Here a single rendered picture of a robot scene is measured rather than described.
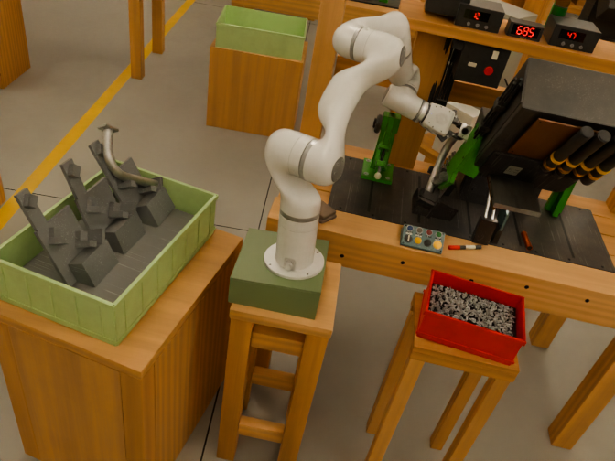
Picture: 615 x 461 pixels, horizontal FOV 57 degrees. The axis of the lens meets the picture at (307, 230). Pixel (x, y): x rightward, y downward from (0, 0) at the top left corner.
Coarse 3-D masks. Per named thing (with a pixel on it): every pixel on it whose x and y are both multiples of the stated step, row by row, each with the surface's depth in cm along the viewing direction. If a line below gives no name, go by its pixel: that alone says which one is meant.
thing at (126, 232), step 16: (64, 176) 169; (80, 192) 173; (96, 192) 180; (112, 192) 186; (80, 208) 173; (96, 224) 180; (112, 224) 185; (128, 224) 186; (112, 240) 182; (128, 240) 186
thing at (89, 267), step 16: (32, 208) 157; (64, 208) 169; (32, 224) 158; (48, 224) 163; (64, 224) 168; (48, 240) 162; (48, 256) 163; (64, 256) 168; (80, 256) 171; (96, 256) 172; (112, 256) 178; (64, 272) 167; (80, 272) 169; (96, 272) 172
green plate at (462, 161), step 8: (472, 136) 204; (480, 136) 197; (464, 144) 209; (472, 144) 201; (464, 152) 205; (472, 152) 202; (456, 160) 210; (464, 160) 203; (472, 160) 204; (448, 168) 214; (456, 168) 206; (464, 168) 206; (472, 168) 206; (472, 176) 207
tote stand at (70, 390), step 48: (240, 240) 208; (192, 288) 185; (0, 336) 172; (48, 336) 163; (144, 336) 167; (192, 336) 190; (48, 384) 179; (96, 384) 169; (144, 384) 162; (192, 384) 209; (48, 432) 197; (96, 432) 185; (144, 432) 175
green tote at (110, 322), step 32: (192, 192) 201; (192, 224) 186; (0, 256) 163; (32, 256) 177; (160, 256) 170; (192, 256) 196; (0, 288) 166; (32, 288) 160; (64, 288) 155; (128, 288) 158; (160, 288) 179; (64, 320) 164; (96, 320) 158; (128, 320) 164
